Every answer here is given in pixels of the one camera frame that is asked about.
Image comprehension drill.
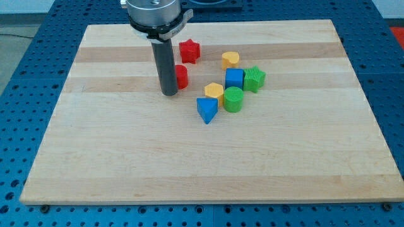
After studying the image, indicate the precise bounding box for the yellow hexagon block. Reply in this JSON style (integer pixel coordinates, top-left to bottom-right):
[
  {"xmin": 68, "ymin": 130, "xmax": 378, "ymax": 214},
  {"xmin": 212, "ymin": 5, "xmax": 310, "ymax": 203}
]
[{"xmin": 204, "ymin": 83, "xmax": 224, "ymax": 107}]

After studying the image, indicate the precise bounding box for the wooden board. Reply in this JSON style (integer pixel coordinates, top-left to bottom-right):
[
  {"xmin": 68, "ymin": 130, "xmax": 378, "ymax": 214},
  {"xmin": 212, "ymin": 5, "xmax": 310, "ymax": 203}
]
[{"xmin": 20, "ymin": 20, "xmax": 403, "ymax": 205}]

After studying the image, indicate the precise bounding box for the blue cube block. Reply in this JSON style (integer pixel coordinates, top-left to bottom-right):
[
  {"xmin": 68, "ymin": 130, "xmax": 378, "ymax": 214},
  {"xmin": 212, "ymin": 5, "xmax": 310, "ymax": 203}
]
[{"xmin": 225, "ymin": 68, "xmax": 244, "ymax": 89}]

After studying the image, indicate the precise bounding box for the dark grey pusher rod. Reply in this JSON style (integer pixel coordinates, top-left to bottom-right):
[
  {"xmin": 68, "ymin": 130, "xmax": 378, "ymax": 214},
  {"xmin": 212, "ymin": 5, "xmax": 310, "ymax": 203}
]
[{"xmin": 151, "ymin": 39, "xmax": 178, "ymax": 96}]

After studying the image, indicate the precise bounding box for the green cylinder block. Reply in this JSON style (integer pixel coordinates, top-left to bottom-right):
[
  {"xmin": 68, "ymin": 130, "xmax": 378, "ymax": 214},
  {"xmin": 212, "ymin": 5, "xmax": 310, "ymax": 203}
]
[{"xmin": 224, "ymin": 86, "xmax": 244, "ymax": 113}]

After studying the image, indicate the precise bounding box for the blue triangle block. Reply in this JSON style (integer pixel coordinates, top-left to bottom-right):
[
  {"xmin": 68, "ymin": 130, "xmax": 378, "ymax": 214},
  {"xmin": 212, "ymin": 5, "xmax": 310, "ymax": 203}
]
[{"xmin": 196, "ymin": 98, "xmax": 218, "ymax": 124}]

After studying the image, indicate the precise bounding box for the green star block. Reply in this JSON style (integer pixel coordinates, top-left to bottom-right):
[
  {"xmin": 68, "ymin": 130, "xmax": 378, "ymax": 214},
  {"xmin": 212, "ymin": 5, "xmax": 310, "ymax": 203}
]
[{"xmin": 243, "ymin": 66, "xmax": 266, "ymax": 93}]

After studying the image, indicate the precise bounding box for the yellow heart block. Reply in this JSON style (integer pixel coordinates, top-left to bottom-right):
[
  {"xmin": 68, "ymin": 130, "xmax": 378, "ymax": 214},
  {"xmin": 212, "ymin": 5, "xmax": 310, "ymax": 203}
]
[{"xmin": 222, "ymin": 52, "xmax": 240, "ymax": 70}]

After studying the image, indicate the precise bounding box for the red cylinder block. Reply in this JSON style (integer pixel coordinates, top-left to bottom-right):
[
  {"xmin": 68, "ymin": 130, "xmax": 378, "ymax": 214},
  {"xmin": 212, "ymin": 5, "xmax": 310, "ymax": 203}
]
[{"xmin": 175, "ymin": 65, "xmax": 189, "ymax": 90}]

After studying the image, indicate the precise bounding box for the red star block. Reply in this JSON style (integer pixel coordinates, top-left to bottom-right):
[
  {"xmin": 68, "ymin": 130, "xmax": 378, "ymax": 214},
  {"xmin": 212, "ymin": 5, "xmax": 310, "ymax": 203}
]
[{"xmin": 179, "ymin": 39, "xmax": 201, "ymax": 64}]

